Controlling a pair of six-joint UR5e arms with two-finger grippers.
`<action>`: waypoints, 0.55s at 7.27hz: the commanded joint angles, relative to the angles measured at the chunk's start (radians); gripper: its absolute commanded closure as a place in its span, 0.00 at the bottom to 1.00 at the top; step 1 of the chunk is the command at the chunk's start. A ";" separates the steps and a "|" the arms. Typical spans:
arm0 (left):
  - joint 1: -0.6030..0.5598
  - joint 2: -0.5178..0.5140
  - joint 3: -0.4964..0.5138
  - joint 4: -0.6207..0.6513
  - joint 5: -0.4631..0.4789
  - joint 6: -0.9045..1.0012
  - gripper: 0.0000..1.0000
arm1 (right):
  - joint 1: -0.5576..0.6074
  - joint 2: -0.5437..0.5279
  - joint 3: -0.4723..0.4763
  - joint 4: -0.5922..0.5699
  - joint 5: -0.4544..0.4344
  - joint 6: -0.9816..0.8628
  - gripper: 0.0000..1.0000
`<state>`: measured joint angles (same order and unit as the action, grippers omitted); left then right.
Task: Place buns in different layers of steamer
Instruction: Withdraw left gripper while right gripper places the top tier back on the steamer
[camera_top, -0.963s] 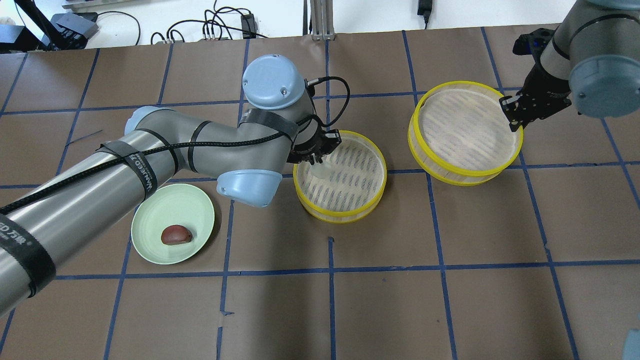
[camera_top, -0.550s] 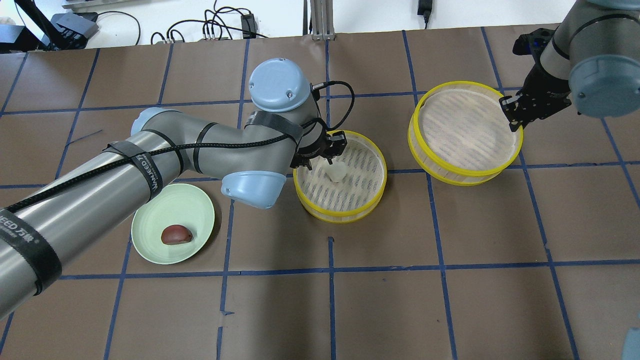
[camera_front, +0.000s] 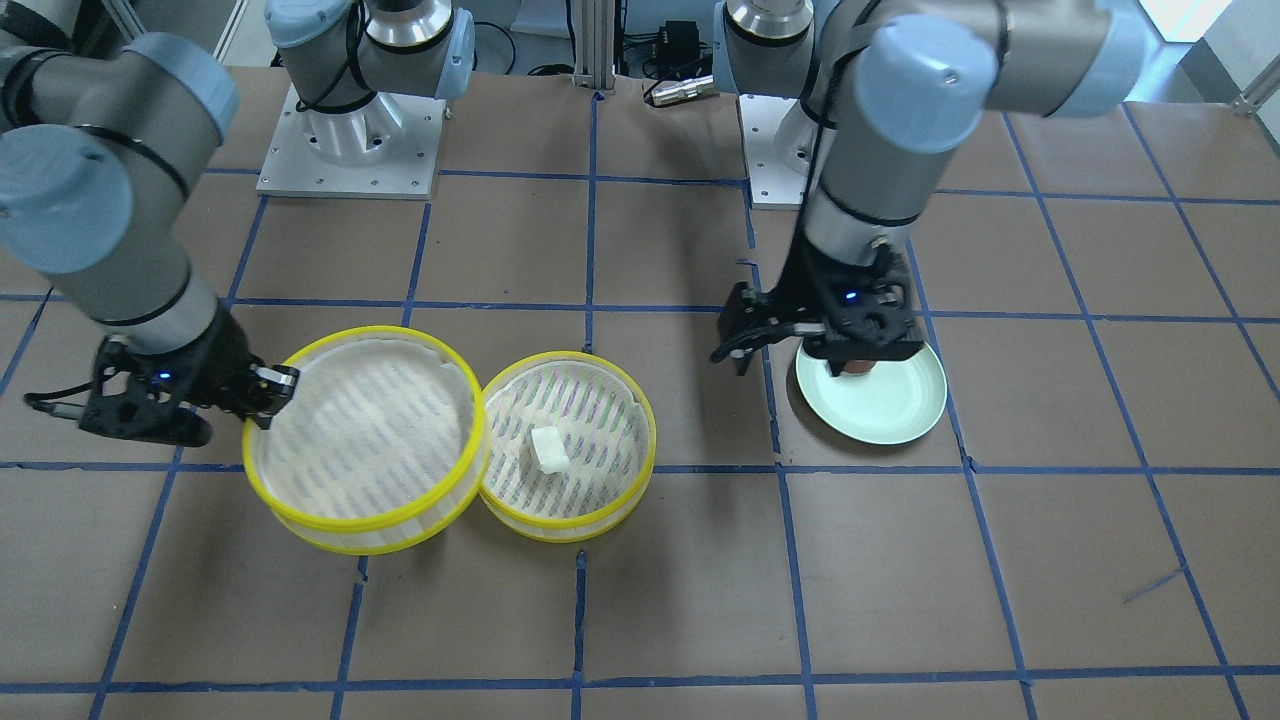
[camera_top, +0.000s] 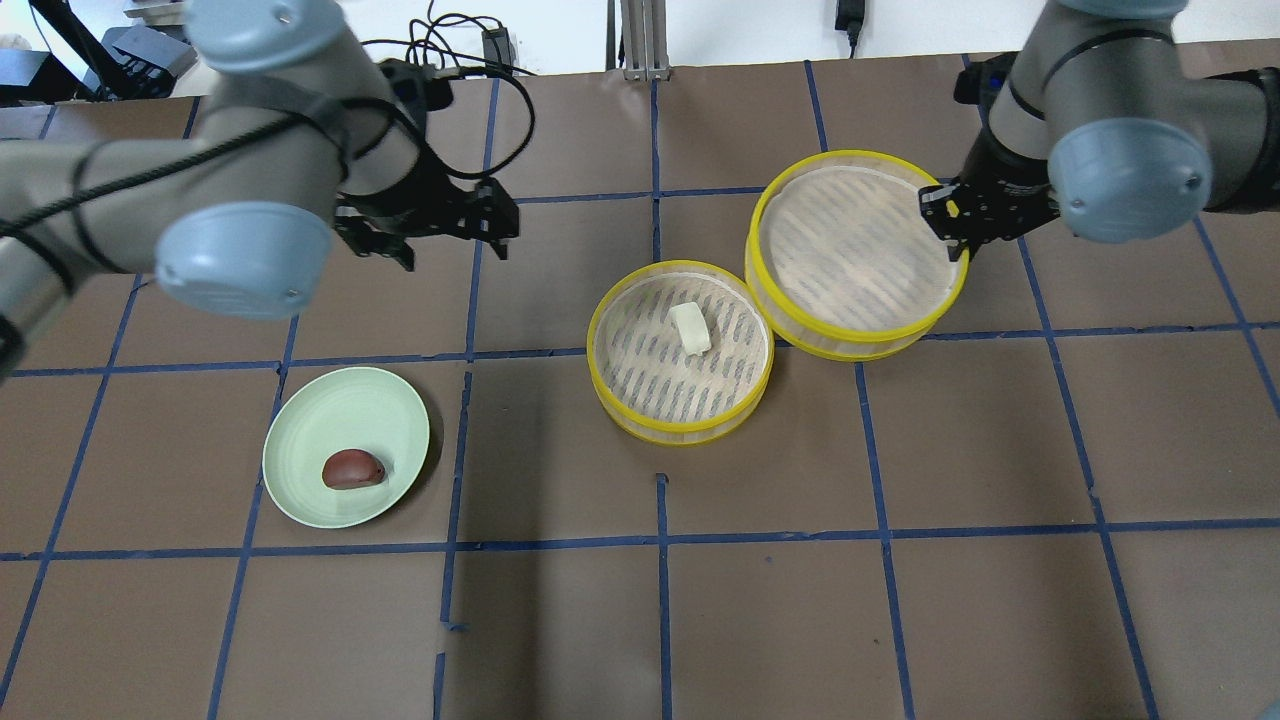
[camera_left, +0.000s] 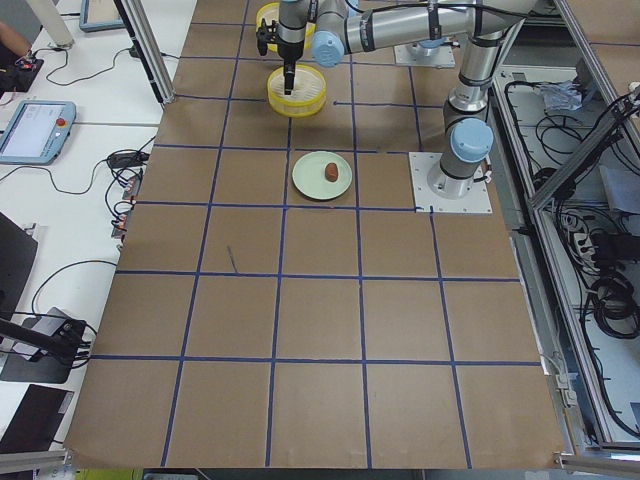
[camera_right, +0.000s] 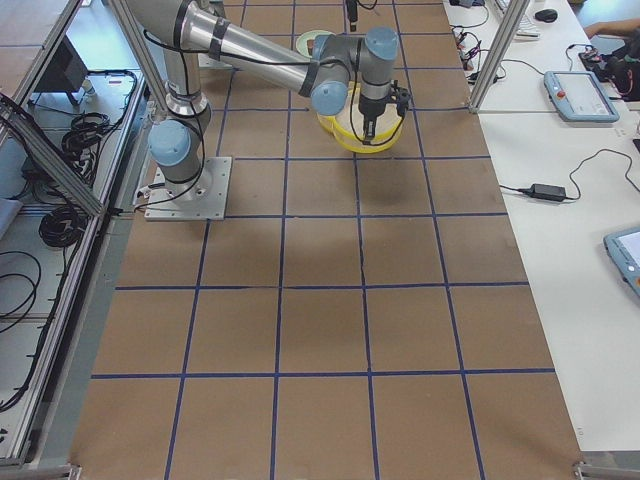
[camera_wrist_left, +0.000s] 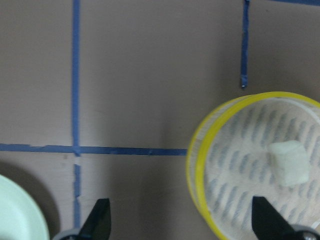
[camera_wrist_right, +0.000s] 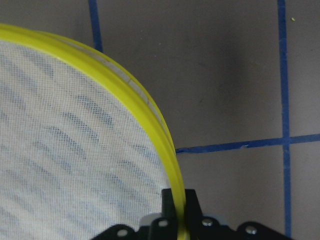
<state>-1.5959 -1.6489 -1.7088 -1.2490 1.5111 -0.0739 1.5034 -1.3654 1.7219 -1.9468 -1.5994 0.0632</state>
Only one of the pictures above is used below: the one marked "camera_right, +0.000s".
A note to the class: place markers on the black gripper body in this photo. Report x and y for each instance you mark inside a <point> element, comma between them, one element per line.
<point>352,8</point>
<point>370,107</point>

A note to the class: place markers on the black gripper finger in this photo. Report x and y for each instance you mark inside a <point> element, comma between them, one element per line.
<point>369,131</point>

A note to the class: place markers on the light green plate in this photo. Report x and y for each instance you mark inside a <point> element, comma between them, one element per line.
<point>304,43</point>

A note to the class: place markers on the black power adapter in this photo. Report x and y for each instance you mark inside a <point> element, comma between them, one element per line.
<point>546,192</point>

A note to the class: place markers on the black computer mouse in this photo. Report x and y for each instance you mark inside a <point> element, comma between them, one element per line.
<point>546,15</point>

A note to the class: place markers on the blue teach pendant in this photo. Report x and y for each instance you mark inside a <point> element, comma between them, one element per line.
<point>622,248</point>
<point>579,97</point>

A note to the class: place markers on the black monitor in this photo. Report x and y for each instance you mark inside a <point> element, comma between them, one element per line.
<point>65,72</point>

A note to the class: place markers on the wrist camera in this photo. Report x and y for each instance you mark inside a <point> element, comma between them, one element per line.
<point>400,97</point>

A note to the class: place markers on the aluminium frame post right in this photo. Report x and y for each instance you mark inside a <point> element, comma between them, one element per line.
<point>500,43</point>

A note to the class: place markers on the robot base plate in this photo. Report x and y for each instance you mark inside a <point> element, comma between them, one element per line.
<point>206,200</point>

